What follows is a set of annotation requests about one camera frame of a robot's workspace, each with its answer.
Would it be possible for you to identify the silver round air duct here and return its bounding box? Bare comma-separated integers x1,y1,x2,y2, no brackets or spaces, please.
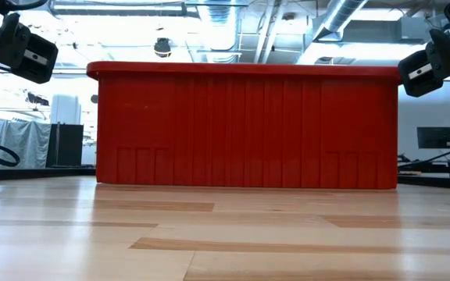
312,0,369,42

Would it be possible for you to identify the black background monitor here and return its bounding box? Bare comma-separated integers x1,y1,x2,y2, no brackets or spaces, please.
416,126,450,149

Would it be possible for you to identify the black background desk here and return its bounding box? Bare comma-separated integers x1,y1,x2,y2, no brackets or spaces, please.
398,155,450,179

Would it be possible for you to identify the red plastic bin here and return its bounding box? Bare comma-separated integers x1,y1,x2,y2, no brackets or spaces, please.
86,60,402,190

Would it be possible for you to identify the black cabinet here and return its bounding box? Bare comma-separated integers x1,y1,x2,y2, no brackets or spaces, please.
45,123,84,168

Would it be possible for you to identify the black ceiling dome camera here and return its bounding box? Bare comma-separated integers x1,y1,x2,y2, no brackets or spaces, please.
153,37,173,59

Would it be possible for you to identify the white tank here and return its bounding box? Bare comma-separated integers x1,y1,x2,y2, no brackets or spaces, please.
50,94,81,125

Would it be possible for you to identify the black aluminium table frame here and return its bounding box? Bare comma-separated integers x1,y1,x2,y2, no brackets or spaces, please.
0,166,450,191

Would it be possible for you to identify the grey tarp curtain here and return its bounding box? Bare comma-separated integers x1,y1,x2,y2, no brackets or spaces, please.
0,119,52,169

